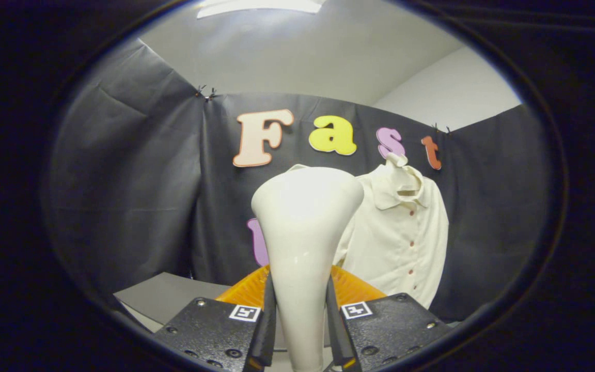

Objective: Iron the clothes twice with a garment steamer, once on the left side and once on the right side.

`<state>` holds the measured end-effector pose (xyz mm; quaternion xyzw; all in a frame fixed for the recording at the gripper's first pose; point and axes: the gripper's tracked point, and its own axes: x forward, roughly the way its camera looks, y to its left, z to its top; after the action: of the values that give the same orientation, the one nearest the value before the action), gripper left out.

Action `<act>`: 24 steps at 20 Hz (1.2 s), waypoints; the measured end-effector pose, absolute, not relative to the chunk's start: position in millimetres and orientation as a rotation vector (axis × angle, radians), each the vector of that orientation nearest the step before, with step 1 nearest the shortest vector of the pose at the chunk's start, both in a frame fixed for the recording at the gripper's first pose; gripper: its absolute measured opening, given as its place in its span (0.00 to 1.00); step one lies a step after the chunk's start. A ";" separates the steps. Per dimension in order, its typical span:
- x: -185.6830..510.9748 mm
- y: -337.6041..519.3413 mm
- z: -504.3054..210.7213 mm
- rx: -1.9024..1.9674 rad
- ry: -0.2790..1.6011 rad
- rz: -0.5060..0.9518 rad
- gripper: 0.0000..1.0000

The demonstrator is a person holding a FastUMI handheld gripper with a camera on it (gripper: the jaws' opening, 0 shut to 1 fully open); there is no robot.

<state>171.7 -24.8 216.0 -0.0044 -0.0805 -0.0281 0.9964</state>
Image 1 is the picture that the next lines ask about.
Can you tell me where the grey drawer cabinet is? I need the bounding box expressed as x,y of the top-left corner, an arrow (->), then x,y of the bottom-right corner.
114,272 -> 232,334

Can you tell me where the white plastic hanger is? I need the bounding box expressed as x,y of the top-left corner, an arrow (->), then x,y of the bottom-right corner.
384,152 -> 423,195

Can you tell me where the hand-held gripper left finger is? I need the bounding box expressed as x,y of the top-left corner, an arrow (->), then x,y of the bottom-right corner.
153,265 -> 277,372

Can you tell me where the black backdrop cloth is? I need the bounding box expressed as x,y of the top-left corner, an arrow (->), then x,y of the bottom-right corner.
44,37 -> 554,323

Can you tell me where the ceiling light panel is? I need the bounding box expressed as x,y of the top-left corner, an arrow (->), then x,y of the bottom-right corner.
197,0 -> 326,19

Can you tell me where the cream button shirt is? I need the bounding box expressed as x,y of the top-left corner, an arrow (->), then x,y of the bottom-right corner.
333,153 -> 450,309

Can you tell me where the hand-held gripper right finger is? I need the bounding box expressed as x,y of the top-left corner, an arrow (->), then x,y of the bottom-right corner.
326,265 -> 453,371

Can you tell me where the white garment steamer head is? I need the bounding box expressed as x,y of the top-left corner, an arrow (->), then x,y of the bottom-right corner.
251,164 -> 365,372

